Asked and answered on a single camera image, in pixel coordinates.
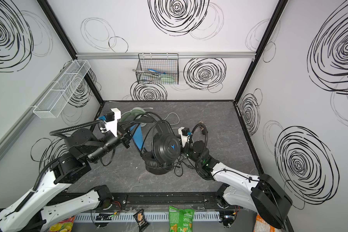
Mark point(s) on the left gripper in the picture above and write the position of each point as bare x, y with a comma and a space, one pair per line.
126, 139

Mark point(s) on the black blue headphones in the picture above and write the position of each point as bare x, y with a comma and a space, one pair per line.
156, 142

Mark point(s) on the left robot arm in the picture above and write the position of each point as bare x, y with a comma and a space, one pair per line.
32, 212

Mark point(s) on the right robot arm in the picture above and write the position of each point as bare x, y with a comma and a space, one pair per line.
209, 168

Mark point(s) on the mint green headphones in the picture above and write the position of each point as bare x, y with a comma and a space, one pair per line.
130, 115

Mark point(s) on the small brown bottle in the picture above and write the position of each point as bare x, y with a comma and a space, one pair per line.
203, 128

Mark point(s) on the small dark snack packet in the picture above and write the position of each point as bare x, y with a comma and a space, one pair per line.
141, 220

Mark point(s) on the green chips bag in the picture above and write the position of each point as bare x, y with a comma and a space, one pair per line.
181, 220

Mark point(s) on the Fox's fruits candy bag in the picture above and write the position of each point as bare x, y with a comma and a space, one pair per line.
63, 226

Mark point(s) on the orange snack bag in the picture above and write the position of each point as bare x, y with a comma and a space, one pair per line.
261, 227

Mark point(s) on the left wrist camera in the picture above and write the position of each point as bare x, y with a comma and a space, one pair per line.
110, 122

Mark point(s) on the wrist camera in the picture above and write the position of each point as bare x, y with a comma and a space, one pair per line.
110, 122
184, 134

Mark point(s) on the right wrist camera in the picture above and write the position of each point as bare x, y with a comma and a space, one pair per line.
184, 134

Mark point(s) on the black mounting rail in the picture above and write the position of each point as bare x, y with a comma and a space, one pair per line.
204, 200

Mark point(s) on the black wire basket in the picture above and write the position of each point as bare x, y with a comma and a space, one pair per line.
158, 68

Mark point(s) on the white wire shelf basket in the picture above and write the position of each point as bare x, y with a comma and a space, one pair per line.
62, 89

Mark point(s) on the white slotted cable duct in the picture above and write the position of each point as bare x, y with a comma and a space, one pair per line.
150, 217

